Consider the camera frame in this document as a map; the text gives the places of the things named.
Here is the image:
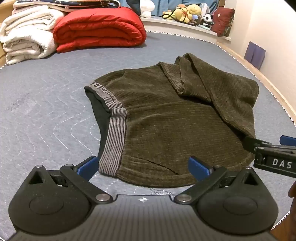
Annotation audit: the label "navy patterned folded blanket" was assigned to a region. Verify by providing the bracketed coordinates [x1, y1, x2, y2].
[13, 0, 121, 12]

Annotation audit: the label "white folded blanket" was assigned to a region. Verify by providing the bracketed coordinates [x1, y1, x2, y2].
[0, 6, 66, 65]

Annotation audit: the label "olive corduroy pants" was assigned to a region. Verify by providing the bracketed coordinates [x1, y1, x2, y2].
[84, 53, 259, 188]

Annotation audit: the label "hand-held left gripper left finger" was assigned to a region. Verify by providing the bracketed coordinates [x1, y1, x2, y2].
[22, 156, 114, 205]

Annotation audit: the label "white window ledge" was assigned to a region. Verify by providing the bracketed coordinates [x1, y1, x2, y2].
[141, 16, 232, 42]

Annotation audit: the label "wooden bed frame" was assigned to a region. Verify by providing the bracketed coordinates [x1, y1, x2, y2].
[217, 41, 296, 110]

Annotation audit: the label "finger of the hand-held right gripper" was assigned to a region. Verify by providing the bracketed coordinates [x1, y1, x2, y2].
[279, 135, 296, 148]
[241, 136, 273, 155]

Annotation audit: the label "maroon pillow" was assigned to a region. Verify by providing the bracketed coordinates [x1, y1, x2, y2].
[211, 6, 235, 37]

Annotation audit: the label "dark blue shark plush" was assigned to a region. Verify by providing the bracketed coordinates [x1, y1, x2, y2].
[128, 0, 141, 15]

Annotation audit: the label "panda plush toy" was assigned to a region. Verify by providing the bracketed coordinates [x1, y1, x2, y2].
[203, 13, 214, 26]

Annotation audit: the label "red folded quilt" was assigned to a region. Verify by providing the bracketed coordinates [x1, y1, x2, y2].
[53, 6, 147, 53]

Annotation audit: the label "white plush toy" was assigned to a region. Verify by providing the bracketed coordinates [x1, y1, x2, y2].
[140, 0, 154, 18]

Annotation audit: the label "yellow bear plush toy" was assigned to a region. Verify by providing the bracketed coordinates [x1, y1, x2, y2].
[186, 5, 202, 19]
[173, 6, 193, 23]

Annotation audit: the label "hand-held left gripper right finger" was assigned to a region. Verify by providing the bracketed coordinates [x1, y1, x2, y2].
[173, 156, 266, 205]

